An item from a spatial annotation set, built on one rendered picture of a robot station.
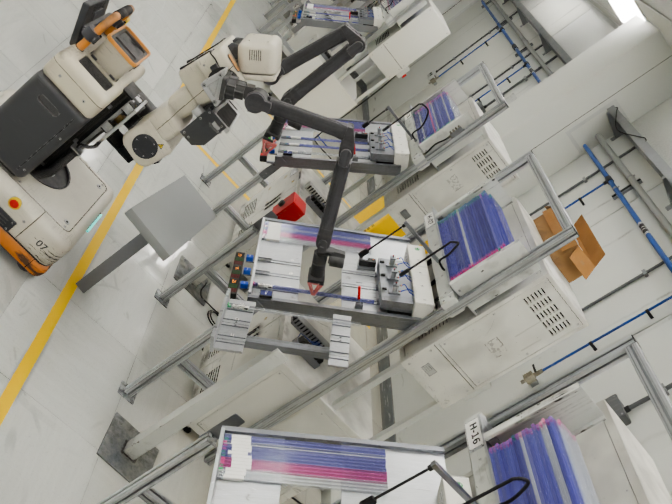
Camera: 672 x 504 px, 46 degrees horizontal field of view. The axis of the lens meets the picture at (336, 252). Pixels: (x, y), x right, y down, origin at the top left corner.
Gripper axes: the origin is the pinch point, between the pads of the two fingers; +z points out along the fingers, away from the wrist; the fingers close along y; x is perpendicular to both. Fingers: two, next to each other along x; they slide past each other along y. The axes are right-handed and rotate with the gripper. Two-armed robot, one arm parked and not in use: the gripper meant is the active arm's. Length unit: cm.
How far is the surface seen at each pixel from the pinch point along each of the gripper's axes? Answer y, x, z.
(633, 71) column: 308, -223, -42
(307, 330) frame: 20.9, -1.9, 34.1
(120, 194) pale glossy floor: 109, 106, 27
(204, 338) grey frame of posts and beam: -14.5, 40.8, 20.8
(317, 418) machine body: -10, -12, 58
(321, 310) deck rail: -10.1, -4.0, 1.4
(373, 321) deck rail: -9.9, -25.7, 2.8
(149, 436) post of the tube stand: -43, 55, 50
